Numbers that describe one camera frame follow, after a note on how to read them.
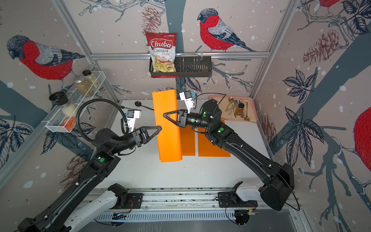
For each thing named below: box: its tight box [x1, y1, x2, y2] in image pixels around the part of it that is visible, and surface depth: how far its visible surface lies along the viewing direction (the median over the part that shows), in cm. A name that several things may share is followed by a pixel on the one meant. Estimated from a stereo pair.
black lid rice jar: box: [48, 91, 77, 118], surface depth 67 cm
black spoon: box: [134, 101, 155, 111], surface depth 120 cm
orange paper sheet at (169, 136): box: [152, 89, 183, 163], surface depth 59 cm
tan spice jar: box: [82, 69, 100, 89], surface depth 83 cm
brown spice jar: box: [74, 76, 94, 98], surface depth 78 cm
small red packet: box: [60, 117, 76, 131], surface depth 67 cm
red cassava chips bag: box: [145, 31, 180, 79], surface depth 85 cm
